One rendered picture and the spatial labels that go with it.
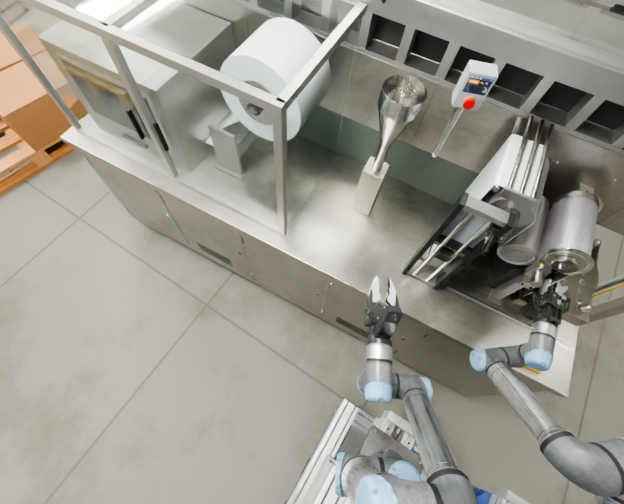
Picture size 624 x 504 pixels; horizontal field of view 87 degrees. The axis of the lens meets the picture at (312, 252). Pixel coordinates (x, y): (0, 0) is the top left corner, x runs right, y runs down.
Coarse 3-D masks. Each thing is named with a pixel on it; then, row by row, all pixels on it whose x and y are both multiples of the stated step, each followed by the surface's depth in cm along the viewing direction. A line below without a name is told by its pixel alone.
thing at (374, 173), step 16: (400, 96) 111; (384, 128) 110; (400, 128) 108; (384, 144) 119; (368, 160) 135; (384, 160) 128; (368, 176) 134; (384, 176) 132; (368, 192) 142; (368, 208) 151
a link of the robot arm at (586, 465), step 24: (480, 360) 116; (504, 360) 116; (504, 384) 107; (528, 408) 98; (552, 432) 90; (552, 456) 87; (576, 456) 84; (600, 456) 82; (576, 480) 83; (600, 480) 80
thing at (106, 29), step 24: (24, 0) 100; (48, 0) 98; (144, 0) 101; (0, 24) 118; (96, 24) 94; (144, 48) 92; (336, 48) 101; (120, 72) 106; (192, 72) 90; (216, 72) 89; (312, 72) 93; (240, 96) 89; (264, 96) 86; (288, 96) 87; (72, 120) 158; (144, 120) 124; (168, 168) 148
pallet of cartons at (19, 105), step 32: (0, 32) 255; (0, 64) 240; (0, 96) 227; (32, 96) 229; (0, 128) 256; (32, 128) 238; (64, 128) 255; (0, 160) 244; (32, 160) 252; (0, 192) 248
